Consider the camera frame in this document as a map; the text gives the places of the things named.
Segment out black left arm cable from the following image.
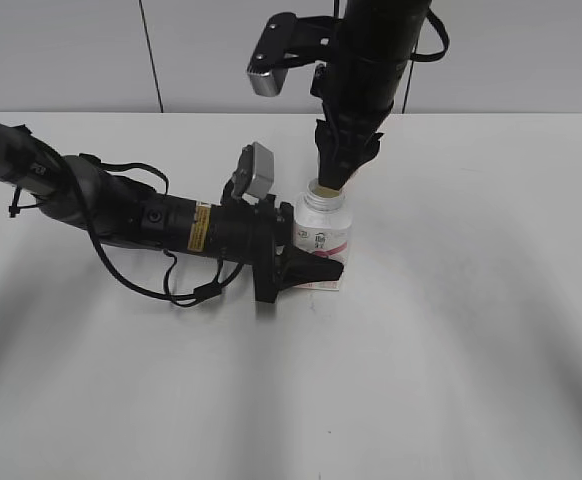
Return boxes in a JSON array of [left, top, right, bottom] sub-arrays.
[[8, 160, 245, 307]]

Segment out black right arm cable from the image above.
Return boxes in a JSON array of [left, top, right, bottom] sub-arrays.
[[403, 9, 450, 115]]

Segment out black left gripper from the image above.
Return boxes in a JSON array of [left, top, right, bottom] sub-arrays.
[[205, 194, 344, 303]]

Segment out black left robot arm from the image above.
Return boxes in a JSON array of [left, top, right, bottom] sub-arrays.
[[0, 123, 344, 308]]

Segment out white bottle cap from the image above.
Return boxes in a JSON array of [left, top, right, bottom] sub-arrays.
[[342, 170, 359, 190]]

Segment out white yili yogurt bottle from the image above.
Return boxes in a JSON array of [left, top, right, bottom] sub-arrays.
[[293, 178, 353, 265]]

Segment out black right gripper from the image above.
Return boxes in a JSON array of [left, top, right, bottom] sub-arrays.
[[311, 56, 407, 190]]

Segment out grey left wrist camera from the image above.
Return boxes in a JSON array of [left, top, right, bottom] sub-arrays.
[[231, 142, 274, 200]]

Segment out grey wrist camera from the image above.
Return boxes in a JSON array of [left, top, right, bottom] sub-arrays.
[[246, 12, 340, 97], [231, 142, 274, 200]]

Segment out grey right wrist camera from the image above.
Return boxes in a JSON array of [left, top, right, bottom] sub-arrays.
[[246, 12, 340, 97]]

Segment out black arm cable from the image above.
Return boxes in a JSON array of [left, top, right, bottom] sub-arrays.
[[8, 160, 245, 307], [403, 9, 450, 115]]

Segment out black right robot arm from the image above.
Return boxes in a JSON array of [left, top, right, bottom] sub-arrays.
[[314, 1, 430, 190]]

